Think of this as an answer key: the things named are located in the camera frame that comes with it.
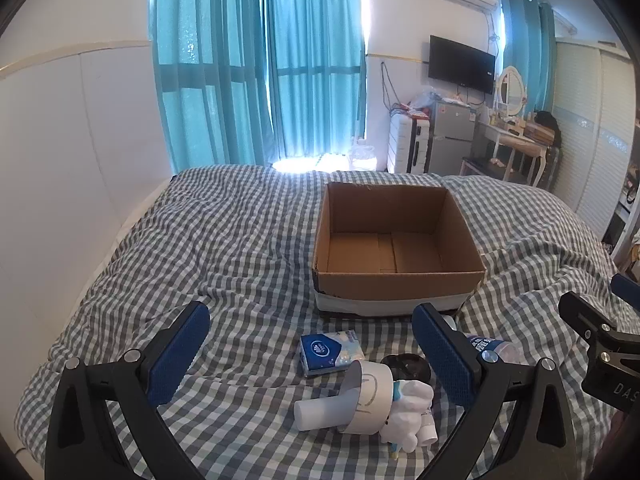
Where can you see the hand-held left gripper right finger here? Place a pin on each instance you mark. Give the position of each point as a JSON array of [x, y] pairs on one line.
[[445, 355]]

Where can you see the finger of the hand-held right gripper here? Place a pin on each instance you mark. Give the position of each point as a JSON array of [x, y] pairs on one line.
[[582, 312], [627, 287]]

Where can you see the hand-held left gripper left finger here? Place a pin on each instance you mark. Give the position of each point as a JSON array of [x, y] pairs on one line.
[[180, 355]]

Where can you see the black round lid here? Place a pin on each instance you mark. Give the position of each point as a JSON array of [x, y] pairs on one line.
[[405, 367]]

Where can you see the clear plastic water bottle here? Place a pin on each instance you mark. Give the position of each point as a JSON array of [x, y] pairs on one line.
[[505, 352]]

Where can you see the white plush toy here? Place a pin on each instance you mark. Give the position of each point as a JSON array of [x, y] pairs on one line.
[[410, 405]]

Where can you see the brown cardboard box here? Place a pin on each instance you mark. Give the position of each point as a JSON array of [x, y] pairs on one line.
[[400, 285]]

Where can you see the blue tissue pack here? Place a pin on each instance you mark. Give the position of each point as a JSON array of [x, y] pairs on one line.
[[325, 352]]

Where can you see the white foam cylinder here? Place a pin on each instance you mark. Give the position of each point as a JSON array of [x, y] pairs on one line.
[[320, 410]]

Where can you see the grey checked blanket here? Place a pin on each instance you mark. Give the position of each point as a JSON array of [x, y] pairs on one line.
[[200, 240]]

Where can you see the white sliding wardrobe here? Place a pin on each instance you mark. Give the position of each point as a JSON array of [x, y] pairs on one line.
[[590, 135]]

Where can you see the black bag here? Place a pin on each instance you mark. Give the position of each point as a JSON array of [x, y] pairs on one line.
[[547, 125]]

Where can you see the white dressing desk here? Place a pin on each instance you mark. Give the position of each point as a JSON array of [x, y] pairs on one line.
[[515, 137]]

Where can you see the clear water jug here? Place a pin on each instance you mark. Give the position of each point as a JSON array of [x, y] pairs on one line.
[[362, 157]]

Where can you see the white suitcase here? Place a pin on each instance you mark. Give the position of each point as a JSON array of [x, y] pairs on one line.
[[407, 142]]

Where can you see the grey mini fridge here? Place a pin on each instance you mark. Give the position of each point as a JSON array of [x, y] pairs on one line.
[[452, 135]]

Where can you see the white oval mirror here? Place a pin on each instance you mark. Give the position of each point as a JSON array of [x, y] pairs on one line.
[[512, 87]]

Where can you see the red white plastic bag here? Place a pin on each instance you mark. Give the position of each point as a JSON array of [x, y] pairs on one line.
[[422, 102]]

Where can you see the narrow teal curtain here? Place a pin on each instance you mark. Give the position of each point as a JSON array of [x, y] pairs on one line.
[[527, 50]]

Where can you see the wide teal curtain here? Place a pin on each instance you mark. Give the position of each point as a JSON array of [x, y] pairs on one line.
[[210, 60]]

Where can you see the black wall television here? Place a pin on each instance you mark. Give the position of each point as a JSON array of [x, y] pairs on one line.
[[460, 62]]

